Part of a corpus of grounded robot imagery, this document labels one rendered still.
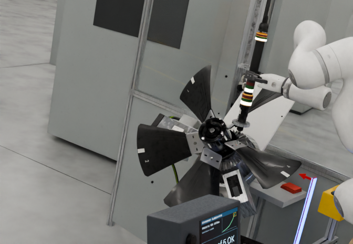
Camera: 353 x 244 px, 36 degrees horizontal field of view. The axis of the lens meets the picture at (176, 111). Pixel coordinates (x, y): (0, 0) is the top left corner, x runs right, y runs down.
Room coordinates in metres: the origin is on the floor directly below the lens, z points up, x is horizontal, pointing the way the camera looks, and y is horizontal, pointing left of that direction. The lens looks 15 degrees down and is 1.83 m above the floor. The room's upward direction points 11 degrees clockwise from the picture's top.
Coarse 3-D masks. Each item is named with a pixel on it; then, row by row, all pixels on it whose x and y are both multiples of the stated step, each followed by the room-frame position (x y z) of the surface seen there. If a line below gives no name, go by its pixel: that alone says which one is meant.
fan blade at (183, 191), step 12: (192, 168) 1.97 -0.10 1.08; (204, 168) 1.99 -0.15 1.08; (216, 168) 2.01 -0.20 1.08; (180, 180) 1.93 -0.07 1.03; (192, 180) 1.94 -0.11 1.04; (204, 180) 1.96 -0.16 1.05; (216, 180) 1.98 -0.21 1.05; (180, 192) 1.91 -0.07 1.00; (192, 192) 1.91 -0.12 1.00; (204, 192) 1.93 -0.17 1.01; (216, 192) 1.95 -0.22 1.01; (168, 204) 1.87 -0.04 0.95
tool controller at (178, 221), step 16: (176, 208) 1.26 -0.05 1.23; (192, 208) 1.26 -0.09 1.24; (208, 208) 1.26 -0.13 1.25; (224, 208) 1.28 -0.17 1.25; (240, 208) 1.34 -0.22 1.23; (160, 224) 1.18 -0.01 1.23; (176, 224) 1.15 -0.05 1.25; (192, 224) 1.18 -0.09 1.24; (208, 224) 1.22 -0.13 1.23; (224, 224) 1.27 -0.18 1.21; (240, 224) 1.33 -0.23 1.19; (160, 240) 1.17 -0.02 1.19; (176, 240) 1.14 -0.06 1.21; (192, 240) 1.15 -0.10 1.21; (224, 240) 1.27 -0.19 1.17; (240, 240) 1.33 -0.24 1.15
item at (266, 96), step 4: (260, 92) 2.24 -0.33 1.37; (264, 92) 2.19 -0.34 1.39; (268, 92) 2.15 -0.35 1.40; (272, 92) 2.13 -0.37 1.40; (276, 92) 2.11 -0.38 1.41; (256, 96) 2.25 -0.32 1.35; (260, 96) 2.19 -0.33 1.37; (264, 96) 2.14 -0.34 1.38; (268, 96) 2.12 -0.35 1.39; (272, 96) 2.10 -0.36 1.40; (276, 96) 2.08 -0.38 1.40; (280, 96) 2.07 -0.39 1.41; (256, 100) 2.16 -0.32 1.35; (260, 100) 2.13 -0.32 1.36; (264, 100) 2.10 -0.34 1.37; (268, 100) 2.08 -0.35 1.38; (252, 104) 2.15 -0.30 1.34; (256, 104) 2.11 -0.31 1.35; (260, 104) 2.09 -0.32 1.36; (252, 108) 2.10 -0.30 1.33; (256, 108) 2.08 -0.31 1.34; (248, 112) 2.08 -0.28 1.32
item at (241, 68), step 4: (240, 64) 2.71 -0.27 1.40; (244, 64) 2.70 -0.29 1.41; (240, 68) 2.61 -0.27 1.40; (244, 68) 2.61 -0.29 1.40; (248, 68) 2.64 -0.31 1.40; (236, 72) 2.64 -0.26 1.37; (240, 72) 2.61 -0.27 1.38; (244, 72) 2.61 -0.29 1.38; (236, 76) 2.61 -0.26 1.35; (240, 76) 2.61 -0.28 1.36; (236, 80) 2.61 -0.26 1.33; (240, 80) 2.61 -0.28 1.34
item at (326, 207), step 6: (336, 186) 2.11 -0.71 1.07; (324, 192) 2.01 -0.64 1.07; (330, 192) 2.03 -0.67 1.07; (324, 198) 2.01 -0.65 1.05; (330, 198) 1.99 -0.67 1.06; (324, 204) 2.00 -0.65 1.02; (330, 204) 1.99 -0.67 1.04; (318, 210) 2.01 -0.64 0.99; (324, 210) 2.00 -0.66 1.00; (330, 210) 1.98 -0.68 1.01; (336, 210) 1.97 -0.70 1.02; (330, 216) 1.98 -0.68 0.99; (336, 216) 1.97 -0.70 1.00
